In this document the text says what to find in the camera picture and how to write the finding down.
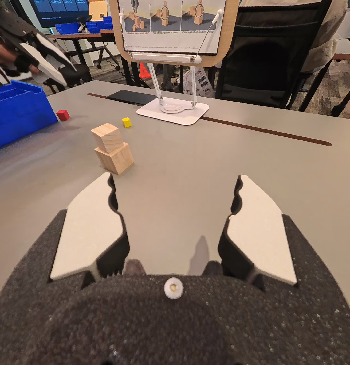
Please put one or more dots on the printed instruction sheet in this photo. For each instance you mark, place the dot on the printed instruction sheet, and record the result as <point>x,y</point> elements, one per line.
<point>169,42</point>

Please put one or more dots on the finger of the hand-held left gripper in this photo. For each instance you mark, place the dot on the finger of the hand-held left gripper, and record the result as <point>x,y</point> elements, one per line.
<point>40,64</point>
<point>53,52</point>

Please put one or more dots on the light wooden board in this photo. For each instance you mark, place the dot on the light wooden board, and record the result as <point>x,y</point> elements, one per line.
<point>97,10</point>

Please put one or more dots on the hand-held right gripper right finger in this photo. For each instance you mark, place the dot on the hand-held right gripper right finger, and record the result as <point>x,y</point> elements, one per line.
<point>260,233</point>

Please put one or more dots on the orange traffic cone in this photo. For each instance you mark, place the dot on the orange traffic cone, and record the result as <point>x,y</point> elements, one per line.
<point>145,72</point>

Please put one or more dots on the yellow wooden cube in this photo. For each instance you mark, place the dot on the yellow wooden cube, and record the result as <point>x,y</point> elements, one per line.
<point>126,122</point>

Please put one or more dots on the person's left hand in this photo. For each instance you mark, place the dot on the person's left hand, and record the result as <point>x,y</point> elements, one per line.
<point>2,54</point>

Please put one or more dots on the small blue bin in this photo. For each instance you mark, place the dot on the small blue bin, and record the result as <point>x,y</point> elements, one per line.
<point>107,22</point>
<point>66,28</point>
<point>93,26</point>

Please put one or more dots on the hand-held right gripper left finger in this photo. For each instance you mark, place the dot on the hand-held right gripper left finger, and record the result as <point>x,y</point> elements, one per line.
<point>89,228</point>

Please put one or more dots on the black white device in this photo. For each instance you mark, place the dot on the black white device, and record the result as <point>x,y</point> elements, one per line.
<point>83,25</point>

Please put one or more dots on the white stand with wooden board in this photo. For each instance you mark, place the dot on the white stand with wooden board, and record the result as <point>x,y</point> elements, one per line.
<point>192,114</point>

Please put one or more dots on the large natural wooden cube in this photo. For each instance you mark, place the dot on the large natural wooden cube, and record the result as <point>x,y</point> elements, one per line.
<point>116,161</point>

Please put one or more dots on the background table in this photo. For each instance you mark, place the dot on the background table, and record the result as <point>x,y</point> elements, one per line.
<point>77,35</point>

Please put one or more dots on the black flat tablet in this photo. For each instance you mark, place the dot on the black flat tablet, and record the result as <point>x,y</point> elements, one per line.
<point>129,97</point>

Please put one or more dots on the printed leaflet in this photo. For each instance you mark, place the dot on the printed leaflet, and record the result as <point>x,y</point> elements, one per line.
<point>199,84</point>

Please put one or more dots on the blue plastic bin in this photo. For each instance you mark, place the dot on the blue plastic bin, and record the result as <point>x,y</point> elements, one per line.
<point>18,117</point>

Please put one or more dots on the beige jacket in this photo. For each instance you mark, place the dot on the beige jacket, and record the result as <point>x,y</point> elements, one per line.
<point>326,42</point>

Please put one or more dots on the small natural wooden cube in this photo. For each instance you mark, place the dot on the small natural wooden cube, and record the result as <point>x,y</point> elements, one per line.
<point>107,138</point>

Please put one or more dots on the dark wall monitor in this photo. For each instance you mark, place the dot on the dark wall monitor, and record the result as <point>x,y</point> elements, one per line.
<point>60,12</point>

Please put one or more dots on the red wooden cube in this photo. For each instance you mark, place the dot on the red wooden cube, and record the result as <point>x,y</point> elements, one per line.
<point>62,115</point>

